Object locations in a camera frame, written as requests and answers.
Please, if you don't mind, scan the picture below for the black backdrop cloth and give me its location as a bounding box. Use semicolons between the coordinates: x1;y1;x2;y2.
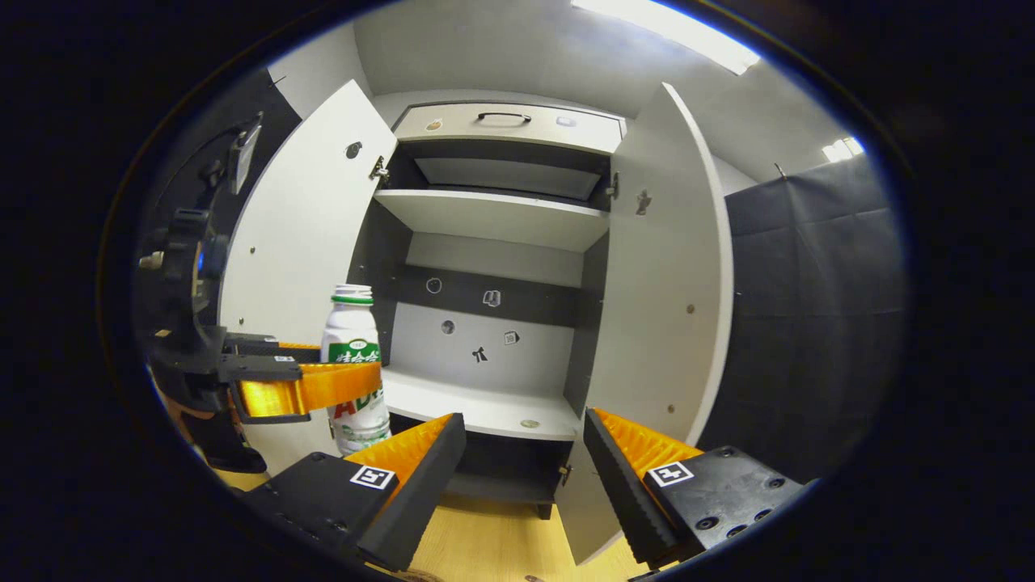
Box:
162;69;302;243
712;154;910;486

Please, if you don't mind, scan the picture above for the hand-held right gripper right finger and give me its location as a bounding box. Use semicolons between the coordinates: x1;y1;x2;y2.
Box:
582;407;809;571

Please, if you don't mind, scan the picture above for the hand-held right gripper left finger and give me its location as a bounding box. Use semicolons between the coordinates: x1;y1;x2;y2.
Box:
247;412;467;573

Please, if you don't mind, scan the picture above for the white cabinet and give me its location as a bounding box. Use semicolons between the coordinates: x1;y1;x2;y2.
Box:
348;99;627;521

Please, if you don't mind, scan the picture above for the white cabinet door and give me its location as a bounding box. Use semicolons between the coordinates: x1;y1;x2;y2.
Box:
554;82;735;567
218;78;399;476

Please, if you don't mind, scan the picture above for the white cabinet drawer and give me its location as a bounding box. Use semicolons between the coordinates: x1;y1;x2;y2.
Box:
392;103;627;156

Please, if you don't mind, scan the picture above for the long ceiling light panel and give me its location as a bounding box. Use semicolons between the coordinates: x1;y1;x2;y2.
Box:
571;0;763;76

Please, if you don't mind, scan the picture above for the white cabinet shelf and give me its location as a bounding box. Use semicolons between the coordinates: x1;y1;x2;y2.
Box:
374;188;611;253

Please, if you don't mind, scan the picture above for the white green label bottle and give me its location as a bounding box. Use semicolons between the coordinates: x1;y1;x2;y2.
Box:
321;285;392;456

